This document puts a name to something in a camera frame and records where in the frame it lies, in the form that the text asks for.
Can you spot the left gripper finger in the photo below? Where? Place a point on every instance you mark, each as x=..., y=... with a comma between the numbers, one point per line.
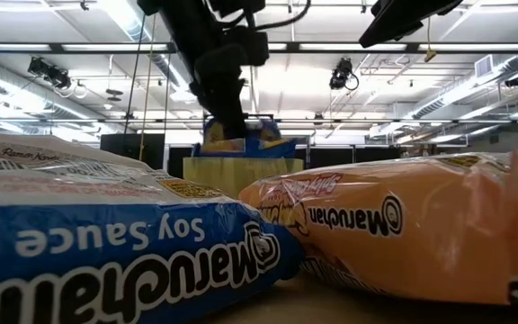
x=232, y=117

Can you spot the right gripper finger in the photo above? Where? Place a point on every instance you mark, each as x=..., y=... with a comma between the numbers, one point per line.
x=412, y=13

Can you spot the blue ramen noodle pack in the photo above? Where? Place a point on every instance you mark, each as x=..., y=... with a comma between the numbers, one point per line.
x=263, y=144
x=106, y=252

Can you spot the orange Saucy Noodles pack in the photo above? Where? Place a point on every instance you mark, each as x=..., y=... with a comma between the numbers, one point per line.
x=421, y=234

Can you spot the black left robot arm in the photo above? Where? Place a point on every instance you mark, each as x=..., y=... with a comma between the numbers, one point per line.
x=187, y=22

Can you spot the black overhead light beam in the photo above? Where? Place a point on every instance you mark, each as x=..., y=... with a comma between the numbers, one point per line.
x=413, y=47

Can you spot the yellow translucent plastic bin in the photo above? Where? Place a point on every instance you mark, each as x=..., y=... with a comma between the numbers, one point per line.
x=223, y=175

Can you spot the black ceiling spotlight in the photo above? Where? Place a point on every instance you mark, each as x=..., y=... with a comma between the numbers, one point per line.
x=342, y=72
x=50, y=72

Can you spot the black partition panel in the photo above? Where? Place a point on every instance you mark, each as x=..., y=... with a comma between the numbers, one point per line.
x=128, y=150

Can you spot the black ceiling dome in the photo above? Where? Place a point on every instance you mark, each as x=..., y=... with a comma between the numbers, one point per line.
x=515, y=81

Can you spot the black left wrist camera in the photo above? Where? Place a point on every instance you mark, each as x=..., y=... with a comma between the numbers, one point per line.
x=250, y=45

